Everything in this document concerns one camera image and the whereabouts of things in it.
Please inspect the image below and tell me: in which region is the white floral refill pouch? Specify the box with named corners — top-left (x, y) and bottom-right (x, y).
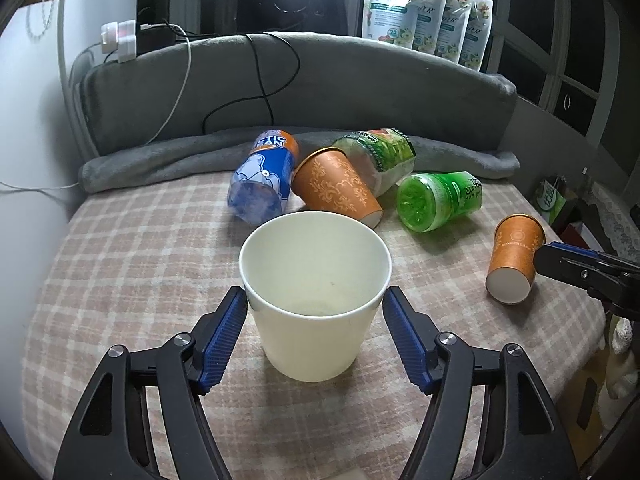
top-left (361, 0), bottom-right (430, 43)
top-left (457, 0), bottom-right (495, 72)
top-left (411, 0), bottom-right (452, 53)
top-left (434, 0), bottom-right (474, 61)

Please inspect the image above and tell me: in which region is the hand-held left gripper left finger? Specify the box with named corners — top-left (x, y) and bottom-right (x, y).
top-left (52, 286), bottom-right (249, 480)

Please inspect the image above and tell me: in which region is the clear bottle with green label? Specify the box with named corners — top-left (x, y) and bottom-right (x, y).
top-left (332, 127), bottom-right (417, 198)

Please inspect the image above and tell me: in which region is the white board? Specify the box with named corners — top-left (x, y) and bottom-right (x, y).
top-left (0, 0), bottom-right (85, 441)

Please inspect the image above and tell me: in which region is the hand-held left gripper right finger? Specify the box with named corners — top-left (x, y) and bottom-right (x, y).
top-left (382, 286), bottom-right (581, 480)

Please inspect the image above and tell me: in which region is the orange paper cup plain print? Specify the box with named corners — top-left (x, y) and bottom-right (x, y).
top-left (485, 214), bottom-right (546, 306)

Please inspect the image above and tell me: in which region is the white power adapter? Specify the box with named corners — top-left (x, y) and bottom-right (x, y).
top-left (117, 19), bottom-right (138, 64)
top-left (100, 22), bottom-right (121, 54)

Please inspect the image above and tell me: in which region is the grey blanket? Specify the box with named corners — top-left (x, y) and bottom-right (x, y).
top-left (70, 32), bottom-right (522, 195)

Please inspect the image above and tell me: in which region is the white paper cup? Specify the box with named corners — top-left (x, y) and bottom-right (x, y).
top-left (238, 211), bottom-right (392, 382)

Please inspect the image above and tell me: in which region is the orange paper cup floral pattern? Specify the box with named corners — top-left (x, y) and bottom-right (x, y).
top-left (291, 147), bottom-right (385, 231)

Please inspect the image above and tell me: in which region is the blue label plastic bottle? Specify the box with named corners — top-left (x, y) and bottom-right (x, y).
top-left (227, 129), bottom-right (301, 225)

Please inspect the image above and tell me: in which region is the green plastic bottle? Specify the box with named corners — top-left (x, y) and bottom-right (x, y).
top-left (396, 170), bottom-right (484, 233)

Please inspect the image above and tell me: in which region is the white lace cloth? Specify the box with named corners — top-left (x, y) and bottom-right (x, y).
top-left (590, 182), bottom-right (640, 262)

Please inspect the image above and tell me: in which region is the black cable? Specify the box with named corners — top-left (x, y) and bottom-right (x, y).
top-left (202, 31), bottom-right (301, 134)

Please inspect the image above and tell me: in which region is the green printed box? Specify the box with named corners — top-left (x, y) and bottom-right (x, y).
top-left (535, 175), bottom-right (569, 226)

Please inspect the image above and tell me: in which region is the black power adapter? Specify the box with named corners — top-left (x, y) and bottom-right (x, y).
top-left (135, 22), bottom-right (177, 56)

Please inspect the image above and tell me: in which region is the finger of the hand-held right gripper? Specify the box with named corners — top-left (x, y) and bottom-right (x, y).
top-left (534, 241), bottom-right (640, 321)

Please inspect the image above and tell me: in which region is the white cable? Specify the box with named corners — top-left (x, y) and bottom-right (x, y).
top-left (0, 22), bottom-right (193, 192)

